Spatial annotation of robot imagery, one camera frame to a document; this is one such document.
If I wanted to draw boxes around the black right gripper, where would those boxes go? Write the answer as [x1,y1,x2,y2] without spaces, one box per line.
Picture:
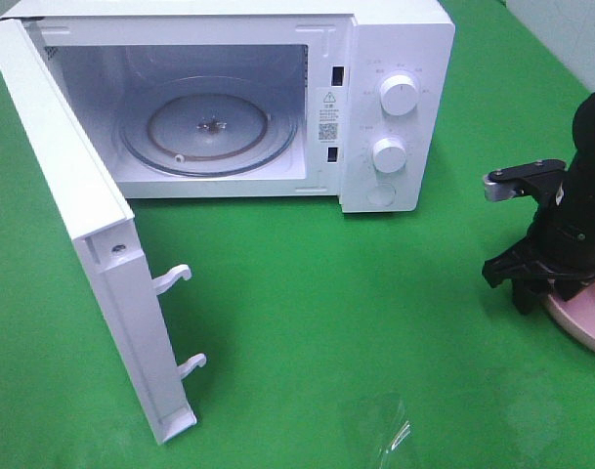
[482,150,595,315]

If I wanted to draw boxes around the pink round plate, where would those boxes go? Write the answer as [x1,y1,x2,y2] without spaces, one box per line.
[542,283,595,352]

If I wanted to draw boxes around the round white door button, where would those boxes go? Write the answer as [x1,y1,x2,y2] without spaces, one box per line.
[366,184,397,207]

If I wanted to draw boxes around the white microwave door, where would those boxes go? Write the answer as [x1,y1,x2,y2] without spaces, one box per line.
[0,20,206,444]

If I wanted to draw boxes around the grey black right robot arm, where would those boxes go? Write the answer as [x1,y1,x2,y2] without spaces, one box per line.
[512,93,595,314]

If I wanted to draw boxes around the lower white timer knob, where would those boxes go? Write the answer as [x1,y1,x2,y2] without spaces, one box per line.
[372,138,407,174]

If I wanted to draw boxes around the upper white power knob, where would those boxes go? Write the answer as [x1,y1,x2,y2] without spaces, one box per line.
[378,70,420,116]

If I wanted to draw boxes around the white microwave oven body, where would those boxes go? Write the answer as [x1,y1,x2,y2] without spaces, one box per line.
[0,1,455,213]

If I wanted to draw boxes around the glass microwave turntable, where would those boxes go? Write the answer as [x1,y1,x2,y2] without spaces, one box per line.
[119,76,306,178]

